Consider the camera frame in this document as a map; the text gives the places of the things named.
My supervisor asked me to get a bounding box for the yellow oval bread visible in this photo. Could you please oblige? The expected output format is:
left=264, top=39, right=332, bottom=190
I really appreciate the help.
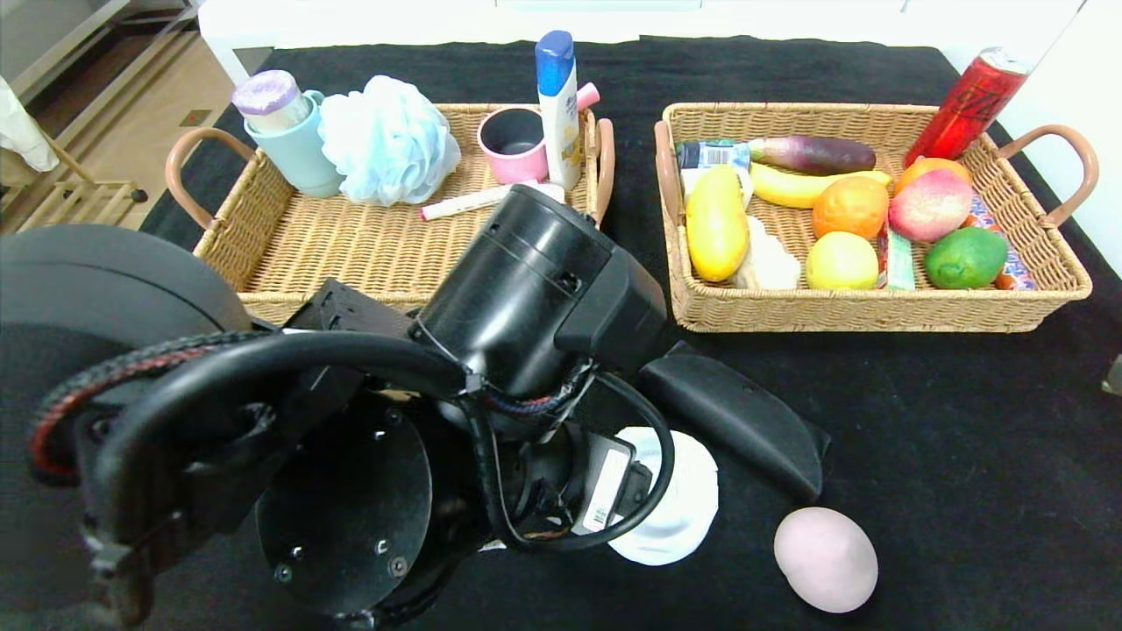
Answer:
left=685, top=165, right=751, bottom=283

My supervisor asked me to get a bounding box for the black pouch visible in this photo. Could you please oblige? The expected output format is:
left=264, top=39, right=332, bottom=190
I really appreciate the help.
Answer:
left=637, top=341, right=831, bottom=502

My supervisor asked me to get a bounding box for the striped bread roll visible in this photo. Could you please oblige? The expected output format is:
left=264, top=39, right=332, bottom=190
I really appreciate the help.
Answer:
left=732, top=215, right=803, bottom=291

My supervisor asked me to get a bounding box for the white round pad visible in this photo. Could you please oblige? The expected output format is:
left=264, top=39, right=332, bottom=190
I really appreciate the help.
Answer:
left=607, top=427, right=720, bottom=567

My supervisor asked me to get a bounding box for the yellow green lemon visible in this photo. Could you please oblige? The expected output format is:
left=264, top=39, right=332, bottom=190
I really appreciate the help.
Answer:
left=805, top=231, right=880, bottom=291

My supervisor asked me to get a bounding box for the pinkish grey ball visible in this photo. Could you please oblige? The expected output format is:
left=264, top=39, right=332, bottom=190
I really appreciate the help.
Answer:
left=773, top=507, right=879, bottom=614

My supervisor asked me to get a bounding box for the white tube with pink cap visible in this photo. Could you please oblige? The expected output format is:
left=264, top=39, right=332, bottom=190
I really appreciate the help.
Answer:
left=420, top=180, right=540, bottom=222

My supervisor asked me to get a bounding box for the pink mug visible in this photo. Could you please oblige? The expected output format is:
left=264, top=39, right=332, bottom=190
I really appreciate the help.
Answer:
left=478, top=83, right=602, bottom=186

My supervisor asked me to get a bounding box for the white shampoo bottle blue cap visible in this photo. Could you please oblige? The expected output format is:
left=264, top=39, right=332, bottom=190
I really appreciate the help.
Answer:
left=536, top=31, right=583, bottom=191

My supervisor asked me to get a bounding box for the small blue carton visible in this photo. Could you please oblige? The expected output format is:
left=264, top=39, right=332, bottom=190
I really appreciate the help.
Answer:
left=675, top=140, right=752, bottom=174

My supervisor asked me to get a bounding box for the small white green carton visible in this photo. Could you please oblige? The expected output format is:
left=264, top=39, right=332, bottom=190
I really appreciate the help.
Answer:
left=680, top=167, right=756, bottom=211

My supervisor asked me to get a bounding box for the light blue bath loofah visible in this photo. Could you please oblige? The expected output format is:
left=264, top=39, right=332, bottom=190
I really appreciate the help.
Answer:
left=317, top=75, right=462, bottom=207

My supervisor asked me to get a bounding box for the yellow banana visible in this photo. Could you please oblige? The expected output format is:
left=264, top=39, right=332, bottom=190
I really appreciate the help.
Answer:
left=749, top=163, right=891, bottom=211

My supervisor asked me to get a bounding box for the purple eggplant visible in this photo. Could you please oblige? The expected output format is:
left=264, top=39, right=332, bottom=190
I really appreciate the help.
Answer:
left=747, top=136, right=877, bottom=177

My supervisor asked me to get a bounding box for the teal plastic cup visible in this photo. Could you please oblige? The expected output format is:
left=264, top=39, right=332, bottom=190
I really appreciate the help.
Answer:
left=244, top=89, right=345, bottom=199

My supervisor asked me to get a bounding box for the orange fruit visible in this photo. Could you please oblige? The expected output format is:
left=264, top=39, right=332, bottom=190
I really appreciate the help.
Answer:
left=811, top=176, right=890, bottom=242

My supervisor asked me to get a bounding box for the green snack packet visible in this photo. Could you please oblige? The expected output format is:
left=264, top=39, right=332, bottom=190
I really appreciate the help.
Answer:
left=877, top=228, right=915, bottom=291

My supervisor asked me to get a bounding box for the black table cloth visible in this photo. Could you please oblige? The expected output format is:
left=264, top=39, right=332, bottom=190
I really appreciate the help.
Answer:
left=0, top=37, right=1122, bottom=631

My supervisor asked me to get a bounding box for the pink peach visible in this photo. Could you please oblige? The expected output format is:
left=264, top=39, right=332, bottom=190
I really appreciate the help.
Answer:
left=886, top=168, right=973, bottom=244

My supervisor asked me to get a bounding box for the green lime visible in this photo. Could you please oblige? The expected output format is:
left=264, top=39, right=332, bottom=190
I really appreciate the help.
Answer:
left=923, top=227, right=1009, bottom=291

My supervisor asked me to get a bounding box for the white table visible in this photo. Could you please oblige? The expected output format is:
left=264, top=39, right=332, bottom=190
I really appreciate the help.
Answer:
left=200, top=0, right=930, bottom=89

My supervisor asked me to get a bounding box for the red soda can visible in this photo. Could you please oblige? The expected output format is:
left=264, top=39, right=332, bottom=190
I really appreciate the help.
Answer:
left=903, top=47, right=1033, bottom=169

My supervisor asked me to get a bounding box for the orange blue snack packet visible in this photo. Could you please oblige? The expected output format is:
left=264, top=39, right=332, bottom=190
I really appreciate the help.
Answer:
left=960, top=195, right=1037, bottom=292

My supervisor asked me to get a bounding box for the wooden rolling rack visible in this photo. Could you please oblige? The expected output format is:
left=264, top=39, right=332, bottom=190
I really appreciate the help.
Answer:
left=0, top=180, right=148, bottom=233

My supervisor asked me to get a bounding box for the white hanging cloth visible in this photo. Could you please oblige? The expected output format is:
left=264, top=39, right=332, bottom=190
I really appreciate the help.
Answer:
left=0, top=74, right=60, bottom=173

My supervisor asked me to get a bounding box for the wicker basket with brown handles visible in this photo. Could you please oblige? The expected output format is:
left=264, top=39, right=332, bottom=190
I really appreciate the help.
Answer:
left=653, top=103, right=1098, bottom=334
left=165, top=103, right=616, bottom=327

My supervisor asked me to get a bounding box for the black left camera cable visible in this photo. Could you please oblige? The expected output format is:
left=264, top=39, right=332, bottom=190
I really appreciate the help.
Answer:
left=92, top=331, right=678, bottom=555

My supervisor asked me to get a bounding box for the grey shelf frame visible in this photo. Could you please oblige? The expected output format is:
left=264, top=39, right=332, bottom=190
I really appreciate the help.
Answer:
left=0, top=0, right=207, bottom=115

